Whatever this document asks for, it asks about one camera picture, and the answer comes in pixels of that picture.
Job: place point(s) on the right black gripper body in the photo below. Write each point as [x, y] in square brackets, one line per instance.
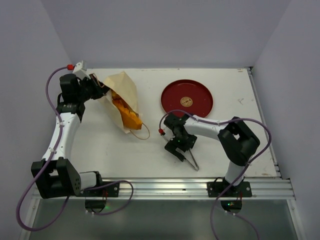
[177, 152]

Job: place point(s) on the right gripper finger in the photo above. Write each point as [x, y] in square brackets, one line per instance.
[170, 146]
[179, 155]

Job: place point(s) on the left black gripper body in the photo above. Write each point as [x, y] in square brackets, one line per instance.
[89, 89]

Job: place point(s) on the metal tongs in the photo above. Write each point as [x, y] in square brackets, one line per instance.
[192, 162]

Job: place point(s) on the beige paper bag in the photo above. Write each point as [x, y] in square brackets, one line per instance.
[125, 87]

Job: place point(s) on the braided fake bread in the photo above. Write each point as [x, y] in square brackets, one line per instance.
[129, 118]

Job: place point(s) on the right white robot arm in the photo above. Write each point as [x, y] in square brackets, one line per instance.
[236, 138]

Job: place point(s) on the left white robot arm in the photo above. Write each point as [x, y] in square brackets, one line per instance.
[54, 173]

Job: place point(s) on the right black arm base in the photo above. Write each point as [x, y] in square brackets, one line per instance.
[236, 193]

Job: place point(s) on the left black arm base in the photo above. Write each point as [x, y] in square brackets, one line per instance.
[96, 200]

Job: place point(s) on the red round tray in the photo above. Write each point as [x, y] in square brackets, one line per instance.
[187, 95]

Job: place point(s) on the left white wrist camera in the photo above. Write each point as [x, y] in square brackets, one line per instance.
[80, 70]

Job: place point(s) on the aluminium rail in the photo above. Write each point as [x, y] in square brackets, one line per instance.
[273, 188]

